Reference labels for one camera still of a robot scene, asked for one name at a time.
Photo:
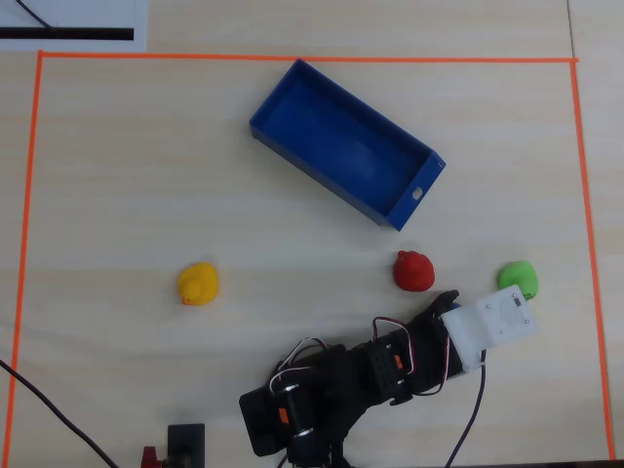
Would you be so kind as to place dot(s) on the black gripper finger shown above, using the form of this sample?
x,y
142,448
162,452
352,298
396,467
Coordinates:
x,y
443,302

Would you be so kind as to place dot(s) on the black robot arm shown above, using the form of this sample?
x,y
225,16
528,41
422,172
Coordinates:
x,y
331,390

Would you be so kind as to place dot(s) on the red rubber duck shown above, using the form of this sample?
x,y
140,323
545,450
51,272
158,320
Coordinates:
x,y
414,273

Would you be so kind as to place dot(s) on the green rubber duck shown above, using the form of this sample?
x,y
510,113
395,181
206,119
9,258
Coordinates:
x,y
517,275

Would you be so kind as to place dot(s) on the blue plastic box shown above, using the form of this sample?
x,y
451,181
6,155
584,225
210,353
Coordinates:
x,y
341,141

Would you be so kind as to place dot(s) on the yellow rubber duck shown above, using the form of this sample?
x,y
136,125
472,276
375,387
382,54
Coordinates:
x,y
197,285

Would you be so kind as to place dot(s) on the orange tape strip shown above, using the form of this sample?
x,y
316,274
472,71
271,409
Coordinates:
x,y
24,244
292,58
591,244

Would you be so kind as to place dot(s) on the black clamp stand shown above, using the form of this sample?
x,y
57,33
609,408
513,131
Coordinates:
x,y
185,439

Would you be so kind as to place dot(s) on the white paper with black bar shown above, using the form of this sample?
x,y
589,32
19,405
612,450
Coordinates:
x,y
97,14

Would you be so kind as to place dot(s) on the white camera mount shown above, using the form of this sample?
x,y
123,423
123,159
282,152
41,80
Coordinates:
x,y
492,326

